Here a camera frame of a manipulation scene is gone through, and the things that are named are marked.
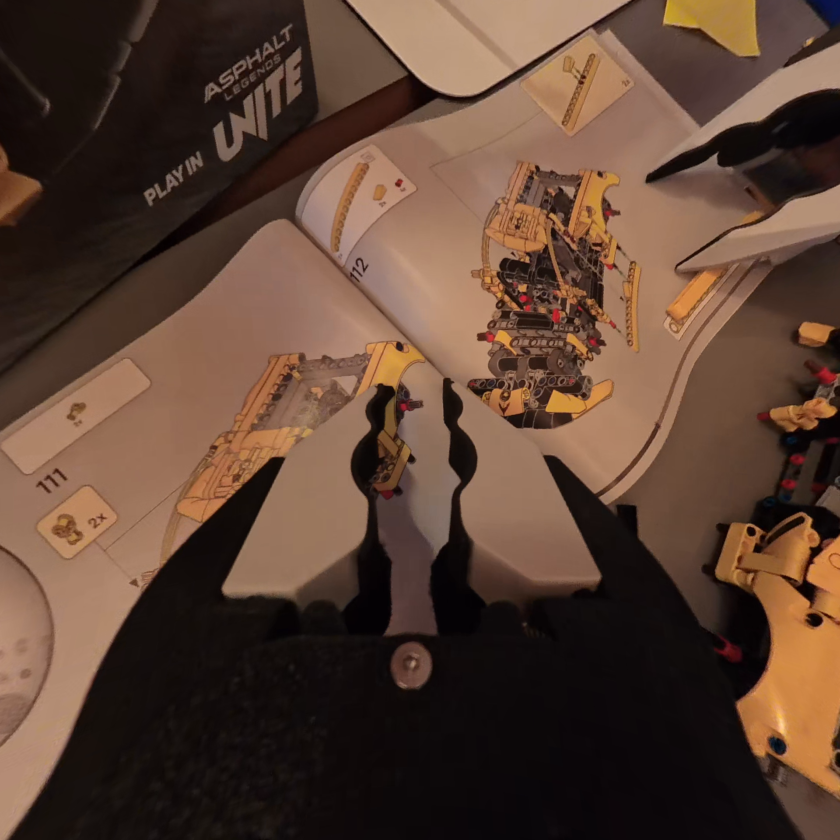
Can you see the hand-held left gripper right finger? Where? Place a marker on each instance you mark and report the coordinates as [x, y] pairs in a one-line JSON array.
[[525, 525]]

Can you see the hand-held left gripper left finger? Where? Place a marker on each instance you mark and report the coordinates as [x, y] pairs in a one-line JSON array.
[[295, 525]]

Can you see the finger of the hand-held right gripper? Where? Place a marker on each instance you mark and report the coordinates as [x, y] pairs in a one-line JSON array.
[[741, 111], [794, 229]]

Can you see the yellow black brick car model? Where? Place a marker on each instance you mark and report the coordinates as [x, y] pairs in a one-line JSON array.
[[787, 689]]

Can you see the grey desk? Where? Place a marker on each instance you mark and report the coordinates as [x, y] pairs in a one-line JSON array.
[[709, 407]]

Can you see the yellow paper sheet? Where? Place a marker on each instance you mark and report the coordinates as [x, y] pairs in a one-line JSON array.
[[715, 26]]

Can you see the open instruction booklet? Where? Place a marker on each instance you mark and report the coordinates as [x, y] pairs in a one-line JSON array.
[[459, 197]]

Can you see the black toy car box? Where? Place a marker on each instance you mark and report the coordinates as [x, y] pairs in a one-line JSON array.
[[131, 131]]

